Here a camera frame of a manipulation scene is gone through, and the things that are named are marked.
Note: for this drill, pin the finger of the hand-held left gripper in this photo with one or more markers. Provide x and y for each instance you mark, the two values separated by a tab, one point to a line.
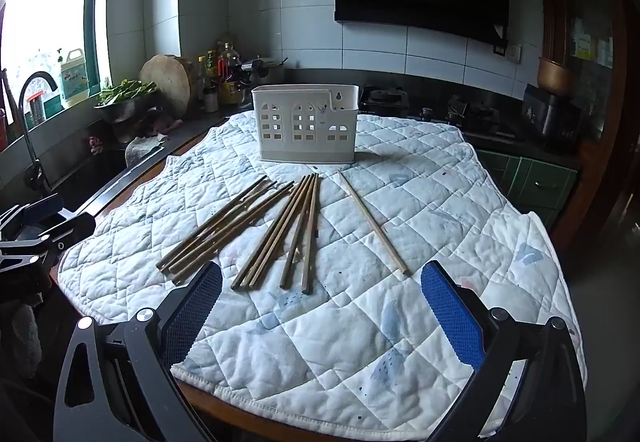
42	209
70	224

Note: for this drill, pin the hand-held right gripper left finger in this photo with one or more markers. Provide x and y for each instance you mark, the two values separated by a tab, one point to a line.
197	309

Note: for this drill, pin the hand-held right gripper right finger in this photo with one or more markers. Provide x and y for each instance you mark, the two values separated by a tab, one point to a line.
450	312

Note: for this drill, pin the light wooden chopstick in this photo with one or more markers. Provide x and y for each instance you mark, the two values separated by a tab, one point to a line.
374	223

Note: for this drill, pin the pile of brown chopsticks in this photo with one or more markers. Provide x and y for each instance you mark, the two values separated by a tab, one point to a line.
311	232

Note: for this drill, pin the white plastic utensil holder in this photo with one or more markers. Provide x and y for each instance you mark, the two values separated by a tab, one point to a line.
305	132

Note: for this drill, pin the person's left hand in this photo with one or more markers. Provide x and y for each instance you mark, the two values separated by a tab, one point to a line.
25	337

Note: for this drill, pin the red topped container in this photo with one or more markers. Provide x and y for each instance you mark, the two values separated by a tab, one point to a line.
36	109

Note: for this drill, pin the white quilted cloth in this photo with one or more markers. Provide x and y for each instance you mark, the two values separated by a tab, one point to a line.
350	347

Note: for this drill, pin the grey dish rag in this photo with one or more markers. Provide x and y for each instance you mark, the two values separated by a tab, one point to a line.
145	149

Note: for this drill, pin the metal bowl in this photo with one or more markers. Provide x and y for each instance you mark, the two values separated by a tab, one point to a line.
125	111

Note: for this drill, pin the black kitchen faucet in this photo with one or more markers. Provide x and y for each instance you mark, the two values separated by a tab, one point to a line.
31	82

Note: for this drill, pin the white detergent jug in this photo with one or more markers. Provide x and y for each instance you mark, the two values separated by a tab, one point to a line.
74	79

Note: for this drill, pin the pink cloth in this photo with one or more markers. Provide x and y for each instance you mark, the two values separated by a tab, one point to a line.
167	123

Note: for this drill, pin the green leafy vegetables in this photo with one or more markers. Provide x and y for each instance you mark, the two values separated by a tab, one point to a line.
125	89

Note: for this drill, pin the green cabinet drawers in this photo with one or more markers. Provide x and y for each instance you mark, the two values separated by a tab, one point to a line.
530	182

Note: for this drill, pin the dark kitchen counter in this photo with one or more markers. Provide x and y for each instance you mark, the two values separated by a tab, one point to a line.
195	127

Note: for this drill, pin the round wooden cutting board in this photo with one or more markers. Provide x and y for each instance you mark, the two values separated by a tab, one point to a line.
167	84

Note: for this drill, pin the glass jar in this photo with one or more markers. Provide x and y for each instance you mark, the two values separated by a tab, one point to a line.
210	100

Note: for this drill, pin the black gas stove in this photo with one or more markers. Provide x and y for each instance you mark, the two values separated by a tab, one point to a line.
465	117

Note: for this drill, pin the yellow tin can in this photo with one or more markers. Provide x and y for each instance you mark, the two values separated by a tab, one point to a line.
228	92

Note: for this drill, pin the yellow cap sauce bottle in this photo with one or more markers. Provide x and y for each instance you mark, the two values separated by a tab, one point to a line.
211	64

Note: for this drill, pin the black countertop appliance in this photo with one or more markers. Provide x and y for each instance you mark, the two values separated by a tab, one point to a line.
550	114

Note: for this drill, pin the metal pot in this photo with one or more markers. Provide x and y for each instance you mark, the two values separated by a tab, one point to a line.
262	71

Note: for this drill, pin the gold cooking pot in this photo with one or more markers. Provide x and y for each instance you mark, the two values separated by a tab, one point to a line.
555	74

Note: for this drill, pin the wooden glass door cabinet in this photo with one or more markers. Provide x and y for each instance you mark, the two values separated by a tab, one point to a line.
585	12

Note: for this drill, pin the white wall socket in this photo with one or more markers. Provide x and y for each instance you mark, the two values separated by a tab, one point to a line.
513	52

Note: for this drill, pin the black wall switch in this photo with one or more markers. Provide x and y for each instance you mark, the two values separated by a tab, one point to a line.
499	48

